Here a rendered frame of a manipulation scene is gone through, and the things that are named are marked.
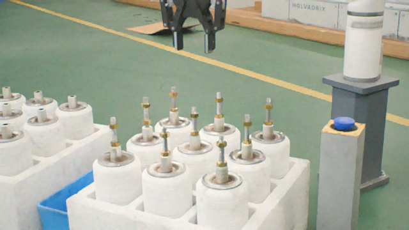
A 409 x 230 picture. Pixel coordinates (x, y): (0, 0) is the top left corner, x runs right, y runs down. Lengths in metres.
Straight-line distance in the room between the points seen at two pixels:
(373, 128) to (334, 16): 2.09
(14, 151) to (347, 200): 0.72
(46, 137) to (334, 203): 0.69
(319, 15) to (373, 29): 2.19
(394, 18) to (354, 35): 1.81
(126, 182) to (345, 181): 0.43
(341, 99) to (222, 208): 0.62
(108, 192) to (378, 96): 0.76
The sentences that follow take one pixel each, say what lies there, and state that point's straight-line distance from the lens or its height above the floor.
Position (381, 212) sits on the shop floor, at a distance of 1.43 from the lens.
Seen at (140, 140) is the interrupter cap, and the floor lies 0.25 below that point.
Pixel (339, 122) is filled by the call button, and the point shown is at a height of 0.33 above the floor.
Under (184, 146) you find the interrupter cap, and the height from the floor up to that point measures 0.25.
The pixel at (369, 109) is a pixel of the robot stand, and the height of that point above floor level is 0.23.
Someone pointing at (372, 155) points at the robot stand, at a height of 0.10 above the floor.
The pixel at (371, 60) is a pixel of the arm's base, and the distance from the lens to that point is 1.44.
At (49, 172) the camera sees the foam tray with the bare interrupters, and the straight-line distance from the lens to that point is 1.29.
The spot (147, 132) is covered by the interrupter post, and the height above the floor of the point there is 0.27.
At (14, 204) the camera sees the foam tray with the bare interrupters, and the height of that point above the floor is 0.13.
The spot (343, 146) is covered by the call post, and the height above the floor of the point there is 0.29.
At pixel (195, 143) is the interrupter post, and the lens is 1.10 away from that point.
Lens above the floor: 0.68
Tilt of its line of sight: 19 degrees down
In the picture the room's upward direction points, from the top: 2 degrees counter-clockwise
